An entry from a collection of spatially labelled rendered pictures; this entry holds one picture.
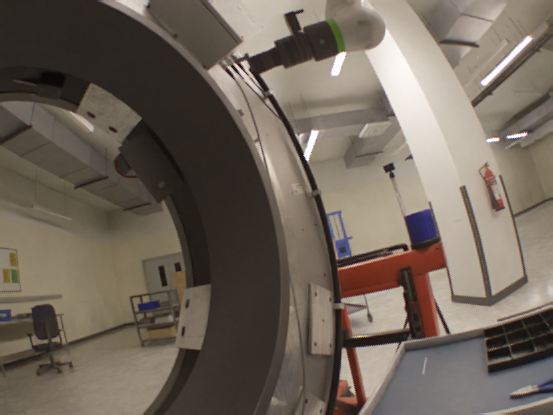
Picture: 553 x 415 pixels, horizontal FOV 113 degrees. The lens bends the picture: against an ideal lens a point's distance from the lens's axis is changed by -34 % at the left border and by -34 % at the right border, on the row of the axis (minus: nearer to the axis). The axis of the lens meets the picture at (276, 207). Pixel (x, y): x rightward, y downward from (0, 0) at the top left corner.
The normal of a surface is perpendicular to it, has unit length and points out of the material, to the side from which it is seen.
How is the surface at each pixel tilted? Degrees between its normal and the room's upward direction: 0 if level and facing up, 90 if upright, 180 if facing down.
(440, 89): 90
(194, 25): 137
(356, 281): 90
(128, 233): 90
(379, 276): 90
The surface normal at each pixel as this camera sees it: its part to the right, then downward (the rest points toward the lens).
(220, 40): -0.22, 0.69
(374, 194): 0.04, -0.22
